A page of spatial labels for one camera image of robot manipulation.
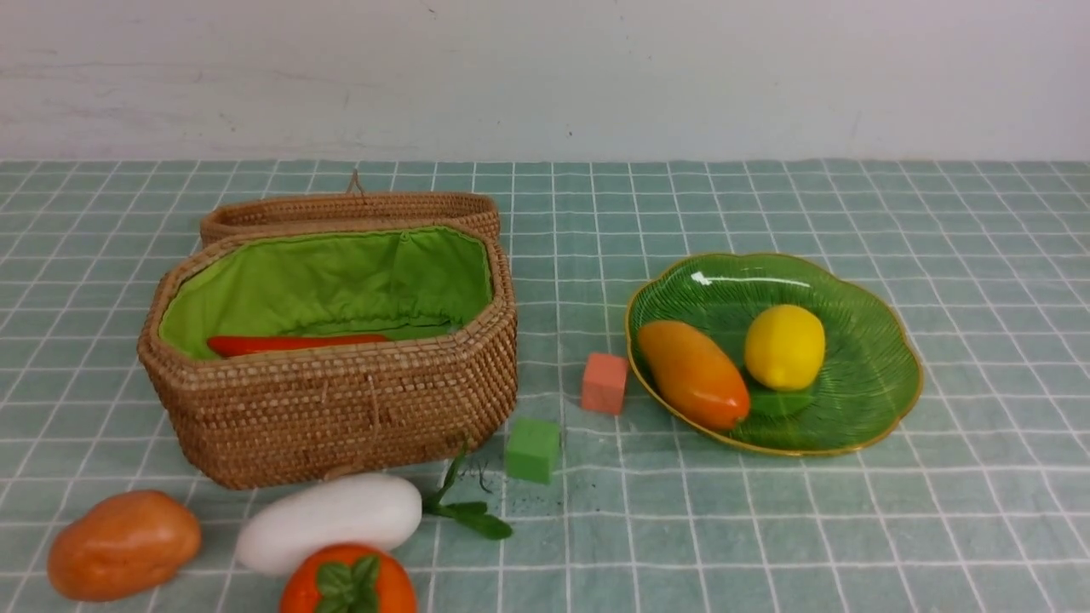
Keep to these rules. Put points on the orange toy persimmon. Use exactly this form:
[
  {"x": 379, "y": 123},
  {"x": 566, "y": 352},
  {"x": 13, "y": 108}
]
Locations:
[{"x": 349, "y": 578}]

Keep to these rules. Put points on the woven wicker basket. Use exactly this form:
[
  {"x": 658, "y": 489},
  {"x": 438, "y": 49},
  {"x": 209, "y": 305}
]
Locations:
[{"x": 440, "y": 291}]

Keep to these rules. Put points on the red toy chili pepper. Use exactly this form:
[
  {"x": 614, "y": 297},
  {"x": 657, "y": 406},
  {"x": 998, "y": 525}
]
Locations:
[{"x": 237, "y": 346}]

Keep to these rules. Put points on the green foam cube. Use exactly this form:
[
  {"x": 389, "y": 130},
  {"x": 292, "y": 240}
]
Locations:
[{"x": 532, "y": 450}]

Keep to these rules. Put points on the orange yellow toy mango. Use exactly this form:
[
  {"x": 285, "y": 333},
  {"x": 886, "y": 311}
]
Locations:
[{"x": 694, "y": 375}]

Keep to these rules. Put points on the woven wicker basket lid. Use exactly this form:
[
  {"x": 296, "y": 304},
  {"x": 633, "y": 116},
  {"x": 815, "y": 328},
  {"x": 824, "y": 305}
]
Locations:
[{"x": 476, "y": 211}]

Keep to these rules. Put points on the brown toy potato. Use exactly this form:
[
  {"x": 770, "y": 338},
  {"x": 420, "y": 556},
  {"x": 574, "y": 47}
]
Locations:
[{"x": 125, "y": 544}]

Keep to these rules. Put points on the green leaf-shaped glass plate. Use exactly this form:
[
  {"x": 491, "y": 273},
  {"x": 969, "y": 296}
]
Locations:
[{"x": 871, "y": 376}]

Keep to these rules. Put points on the yellow toy lemon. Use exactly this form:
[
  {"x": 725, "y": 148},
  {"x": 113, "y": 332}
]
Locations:
[{"x": 785, "y": 348}]

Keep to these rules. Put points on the green plastic leaf sprig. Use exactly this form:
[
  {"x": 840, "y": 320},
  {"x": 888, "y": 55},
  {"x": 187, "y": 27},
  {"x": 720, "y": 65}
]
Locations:
[{"x": 469, "y": 514}]

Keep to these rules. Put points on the orange foam cube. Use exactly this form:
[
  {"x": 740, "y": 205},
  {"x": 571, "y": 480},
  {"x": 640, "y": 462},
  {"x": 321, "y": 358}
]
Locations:
[{"x": 604, "y": 383}]

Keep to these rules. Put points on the white toy radish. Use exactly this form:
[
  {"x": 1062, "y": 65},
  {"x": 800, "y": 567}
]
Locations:
[{"x": 374, "y": 510}]

